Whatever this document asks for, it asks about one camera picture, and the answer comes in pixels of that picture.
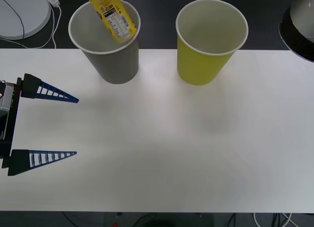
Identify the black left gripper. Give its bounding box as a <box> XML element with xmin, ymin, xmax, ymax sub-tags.
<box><xmin>0</xmin><ymin>73</ymin><xmax>80</xmax><ymax>177</ymax></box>

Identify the yellow bottle with black cap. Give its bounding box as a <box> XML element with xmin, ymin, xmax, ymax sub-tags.
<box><xmin>87</xmin><ymin>0</ymin><xmax>137</xmax><ymax>43</ymax></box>

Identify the white round flat base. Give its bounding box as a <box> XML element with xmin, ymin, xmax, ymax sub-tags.
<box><xmin>0</xmin><ymin>0</ymin><xmax>52</xmax><ymax>40</ymax></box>

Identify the grey plastic bin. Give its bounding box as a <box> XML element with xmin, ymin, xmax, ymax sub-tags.
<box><xmin>68</xmin><ymin>0</ymin><xmax>141</xmax><ymax>85</ymax></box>

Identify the yellow-green plastic bin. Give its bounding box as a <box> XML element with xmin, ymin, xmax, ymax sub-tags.
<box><xmin>175</xmin><ymin>0</ymin><xmax>249</xmax><ymax>86</ymax></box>

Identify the white dome on black base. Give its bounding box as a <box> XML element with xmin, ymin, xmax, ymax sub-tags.
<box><xmin>278</xmin><ymin>0</ymin><xmax>314</xmax><ymax>64</ymax></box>

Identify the white cable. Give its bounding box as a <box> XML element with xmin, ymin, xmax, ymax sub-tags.
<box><xmin>0</xmin><ymin>4</ymin><xmax>62</xmax><ymax>50</ymax></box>
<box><xmin>253</xmin><ymin>212</ymin><xmax>298</xmax><ymax>227</ymax></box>

